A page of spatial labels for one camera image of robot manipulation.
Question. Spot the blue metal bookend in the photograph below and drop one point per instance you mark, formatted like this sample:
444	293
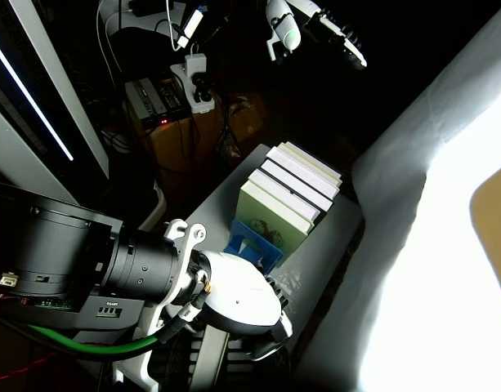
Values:
270	255

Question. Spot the black mesh file basket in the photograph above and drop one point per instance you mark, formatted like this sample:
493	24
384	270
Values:
280	369

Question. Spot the pale green book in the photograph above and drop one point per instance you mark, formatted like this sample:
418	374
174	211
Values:
266	212

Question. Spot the dark book grey lettering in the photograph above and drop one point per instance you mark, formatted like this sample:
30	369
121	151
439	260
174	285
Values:
286	196

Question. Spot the black plain-spined book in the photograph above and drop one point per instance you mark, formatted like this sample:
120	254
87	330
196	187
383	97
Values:
293	186

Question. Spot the white plastic tub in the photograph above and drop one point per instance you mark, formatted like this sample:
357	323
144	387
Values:
157	208

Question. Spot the white book marked K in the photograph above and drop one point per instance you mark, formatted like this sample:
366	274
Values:
299	179

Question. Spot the cream-spined book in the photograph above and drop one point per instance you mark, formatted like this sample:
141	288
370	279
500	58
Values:
305	170

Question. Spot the large cardboard box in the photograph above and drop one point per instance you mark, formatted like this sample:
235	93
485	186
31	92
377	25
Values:
172	163

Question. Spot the black Century book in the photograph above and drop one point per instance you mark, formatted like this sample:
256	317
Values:
312	162

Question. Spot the small cardboard box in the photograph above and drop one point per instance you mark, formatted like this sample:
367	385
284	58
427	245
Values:
246	122

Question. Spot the white backdrop cloth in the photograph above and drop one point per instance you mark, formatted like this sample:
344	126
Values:
397	204

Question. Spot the white power strip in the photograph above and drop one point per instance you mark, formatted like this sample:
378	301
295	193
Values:
203	108

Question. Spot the black power plug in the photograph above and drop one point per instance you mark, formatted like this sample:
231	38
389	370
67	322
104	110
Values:
201	79
203	98

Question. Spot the black electronics box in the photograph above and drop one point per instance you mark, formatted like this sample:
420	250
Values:
174	102

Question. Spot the silver electronics box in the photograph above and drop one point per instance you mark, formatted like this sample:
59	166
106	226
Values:
146	100

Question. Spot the white charger adapter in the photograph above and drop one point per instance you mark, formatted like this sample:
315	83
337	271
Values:
195	63

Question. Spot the white and black column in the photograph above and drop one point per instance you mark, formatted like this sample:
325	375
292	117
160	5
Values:
21	163

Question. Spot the beige board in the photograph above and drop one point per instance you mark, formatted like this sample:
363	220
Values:
495	228

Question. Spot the white USB adapter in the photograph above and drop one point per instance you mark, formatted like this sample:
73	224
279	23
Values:
192	26

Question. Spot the black power brick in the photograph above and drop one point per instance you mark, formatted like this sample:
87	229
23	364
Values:
152	6

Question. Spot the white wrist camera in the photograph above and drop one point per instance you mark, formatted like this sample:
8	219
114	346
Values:
273	51

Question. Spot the white curved frame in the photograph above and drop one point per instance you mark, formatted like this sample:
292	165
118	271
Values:
115	20

